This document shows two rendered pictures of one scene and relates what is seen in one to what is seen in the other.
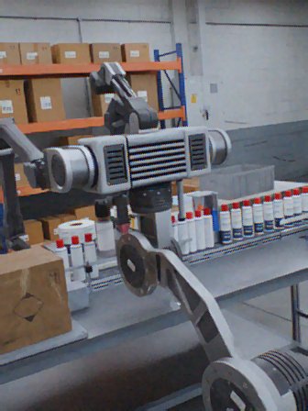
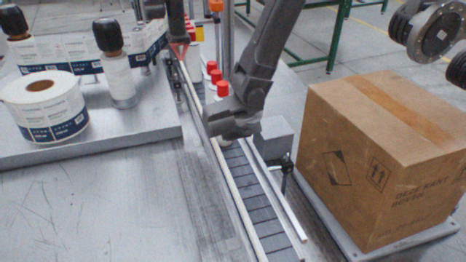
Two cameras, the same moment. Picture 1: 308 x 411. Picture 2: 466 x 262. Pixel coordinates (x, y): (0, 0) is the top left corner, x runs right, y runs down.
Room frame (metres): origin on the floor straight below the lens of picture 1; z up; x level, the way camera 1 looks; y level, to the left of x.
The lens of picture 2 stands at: (1.84, 1.13, 1.48)
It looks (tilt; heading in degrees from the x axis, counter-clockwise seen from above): 38 degrees down; 281
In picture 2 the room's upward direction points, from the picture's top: straight up
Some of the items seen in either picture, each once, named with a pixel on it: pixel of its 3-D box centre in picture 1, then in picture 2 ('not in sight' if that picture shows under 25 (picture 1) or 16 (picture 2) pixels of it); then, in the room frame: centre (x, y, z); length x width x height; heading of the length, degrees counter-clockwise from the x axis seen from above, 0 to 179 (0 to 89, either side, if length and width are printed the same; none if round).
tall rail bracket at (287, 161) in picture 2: not in sight; (277, 180); (1.84, 0.58, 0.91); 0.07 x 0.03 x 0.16; 28
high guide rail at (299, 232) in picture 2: (91, 263); (225, 100); (2.03, 0.30, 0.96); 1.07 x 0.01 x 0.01; 118
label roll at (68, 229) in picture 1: (78, 237); (49, 105); (2.57, 0.43, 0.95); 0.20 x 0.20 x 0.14
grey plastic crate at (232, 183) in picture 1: (236, 181); not in sight; (4.31, -0.78, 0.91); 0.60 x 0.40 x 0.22; 126
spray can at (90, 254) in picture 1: (90, 255); (212, 92); (2.07, 0.30, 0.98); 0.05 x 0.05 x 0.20
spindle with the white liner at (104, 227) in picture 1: (104, 227); (116, 64); (2.41, 0.26, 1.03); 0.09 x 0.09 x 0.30
